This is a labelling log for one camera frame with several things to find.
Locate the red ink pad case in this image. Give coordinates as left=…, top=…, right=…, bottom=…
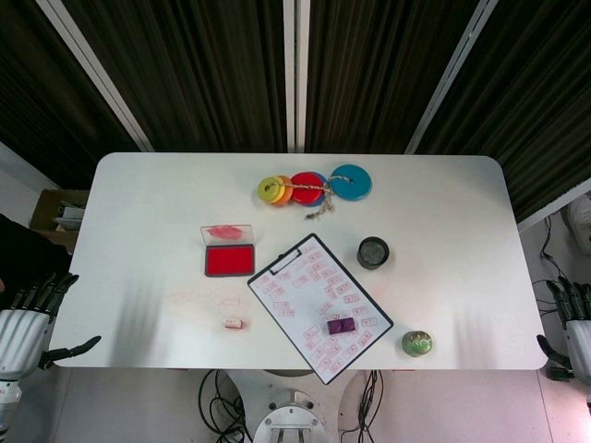
left=200, top=223, right=257, bottom=278

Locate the black round tin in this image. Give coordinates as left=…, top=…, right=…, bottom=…
left=356, top=236, right=392, bottom=271

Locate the brown cardboard box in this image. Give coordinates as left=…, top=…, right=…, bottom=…
left=29, top=188, right=91, bottom=253

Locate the black floor cable bundle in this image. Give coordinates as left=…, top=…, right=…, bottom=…
left=528, top=216, right=591, bottom=319
left=198, top=368, right=253, bottom=443
left=340, top=368, right=385, bottom=435

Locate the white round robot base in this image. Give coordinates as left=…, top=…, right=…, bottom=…
left=252, top=389, right=328, bottom=443

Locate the purple block stamp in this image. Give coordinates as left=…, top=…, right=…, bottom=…
left=326, top=317, right=357, bottom=336

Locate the green gold round tin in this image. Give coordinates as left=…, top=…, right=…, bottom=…
left=400, top=329, right=434, bottom=358

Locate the white frame post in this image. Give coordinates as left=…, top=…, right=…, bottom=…
left=35, top=0, right=154, bottom=152
left=404, top=0, right=501, bottom=155
left=283, top=0, right=311, bottom=153

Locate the yellow wooden disc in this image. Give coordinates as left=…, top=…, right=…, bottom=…
left=258, top=175, right=285, bottom=204

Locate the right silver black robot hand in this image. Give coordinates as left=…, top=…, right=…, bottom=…
left=536, top=276, right=591, bottom=370

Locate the white shoe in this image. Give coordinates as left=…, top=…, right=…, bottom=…
left=566, top=196, right=591, bottom=253

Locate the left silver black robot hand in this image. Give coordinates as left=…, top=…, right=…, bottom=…
left=0, top=271, right=103, bottom=381

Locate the person in black clothes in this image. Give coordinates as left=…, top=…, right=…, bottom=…
left=0, top=214, right=71, bottom=296

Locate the brown twine rope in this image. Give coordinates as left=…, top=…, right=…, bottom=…
left=275, top=176, right=357, bottom=222

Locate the orange wooden disc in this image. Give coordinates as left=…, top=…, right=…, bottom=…
left=272, top=175, right=294, bottom=208

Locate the black edged clipboard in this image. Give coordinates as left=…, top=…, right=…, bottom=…
left=247, top=233, right=394, bottom=387

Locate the red wooden disc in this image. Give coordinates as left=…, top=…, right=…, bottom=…
left=290, top=171, right=328, bottom=206

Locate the dark blue wooden disc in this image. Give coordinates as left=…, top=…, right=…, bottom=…
left=304, top=174, right=331, bottom=208

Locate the dark pleated curtain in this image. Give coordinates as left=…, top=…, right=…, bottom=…
left=415, top=0, right=591, bottom=223
left=304, top=0, right=481, bottom=154
left=0, top=0, right=142, bottom=190
left=62, top=0, right=290, bottom=152

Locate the teal wooden disc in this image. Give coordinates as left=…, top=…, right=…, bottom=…
left=329, top=164, right=374, bottom=202

